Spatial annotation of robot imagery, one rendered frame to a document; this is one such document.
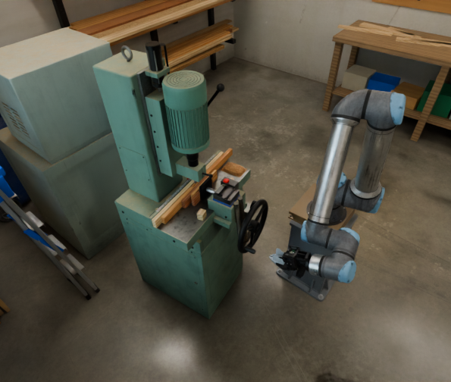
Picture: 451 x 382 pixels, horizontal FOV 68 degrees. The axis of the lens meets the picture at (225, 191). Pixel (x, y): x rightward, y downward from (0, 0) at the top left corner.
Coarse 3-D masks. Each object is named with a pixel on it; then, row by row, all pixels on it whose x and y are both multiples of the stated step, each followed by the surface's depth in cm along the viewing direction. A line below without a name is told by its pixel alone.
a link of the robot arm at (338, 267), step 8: (328, 256) 137; (336, 256) 134; (344, 256) 133; (320, 264) 135; (328, 264) 133; (336, 264) 132; (344, 264) 131; (352, 264) 130; (320, 272) 135; (328, 272) 133; (336, 272) 131; (344, 272) 129; (352, 272) 132; (336, 280) 134; (344, 280) 130
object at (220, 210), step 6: (240, 192) 164; (210, 198) 161; (210, 204) 162; (216, 204) 159; (222, 204) 158; (216, 210) 162; (222, 210) 159; (228, 210) 157; (234, 210) 159; (222, 216) 162; (228, 216) 160; (234, 216) 162
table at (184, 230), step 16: (224, 176) 182; (192, 208) 165; (208, 208) 164; (160, 224) 158; (176, 224) 158; (192, 224) 157; (208, 224) 163; (224, 224) 162; (176, 240) 153; (192, 240) 153
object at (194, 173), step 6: (180, 162) 164; (186, 162) 164; (180, 168) 164; (186, 168) 162; (192, 168) 161; (198, 168) 161; (204, 168) 163; (180, 174) 168; (186, 174) 165; (192, 174) 162; (198, 174) 160; (198, 180) 163
